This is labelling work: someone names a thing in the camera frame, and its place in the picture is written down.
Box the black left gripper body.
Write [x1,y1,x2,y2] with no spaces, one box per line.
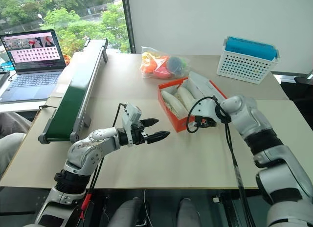
[131,121,150,146]

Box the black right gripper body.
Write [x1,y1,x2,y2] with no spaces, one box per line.
[201,116,217,129]

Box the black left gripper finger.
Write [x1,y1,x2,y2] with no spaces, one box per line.
[146,131,171,144]
[142,118,160,127]

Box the red cardboard box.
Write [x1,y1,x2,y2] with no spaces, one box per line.
[157,70,228,134]

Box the green conveyor belt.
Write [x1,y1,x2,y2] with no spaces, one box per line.
[38,38,109,145]

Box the clear bag of colourful toys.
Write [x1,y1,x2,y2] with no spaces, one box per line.
[139,46,192,80]

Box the white perforated plastic basket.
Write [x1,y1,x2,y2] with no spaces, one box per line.
[216,36,280,85]

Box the dark rounded shape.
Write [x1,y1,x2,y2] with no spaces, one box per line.
[107,197,147,227]

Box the blue package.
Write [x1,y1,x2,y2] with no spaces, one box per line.
[224,36,279,62]

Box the open grey laptop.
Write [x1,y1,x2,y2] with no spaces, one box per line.
[0,29,67,103]

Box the person in grey trousers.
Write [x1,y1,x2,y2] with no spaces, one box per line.
[0,112,33,177]

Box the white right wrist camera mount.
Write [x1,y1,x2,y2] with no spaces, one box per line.
[195,97,222,120]

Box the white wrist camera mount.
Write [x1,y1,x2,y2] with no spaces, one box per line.
[121,102,142,147]
[195,97,222,120]

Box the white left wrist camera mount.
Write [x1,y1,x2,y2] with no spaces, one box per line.
[121,102,142,147]

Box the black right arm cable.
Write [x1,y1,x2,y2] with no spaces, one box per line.
[186,96,255,227]

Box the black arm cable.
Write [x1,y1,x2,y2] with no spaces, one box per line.
[186,96,255,227]
[79,102,128,222]

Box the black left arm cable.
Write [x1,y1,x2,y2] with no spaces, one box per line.
[79,102,128,222]

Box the dark window frame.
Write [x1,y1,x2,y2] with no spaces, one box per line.
[120,0,136,54]

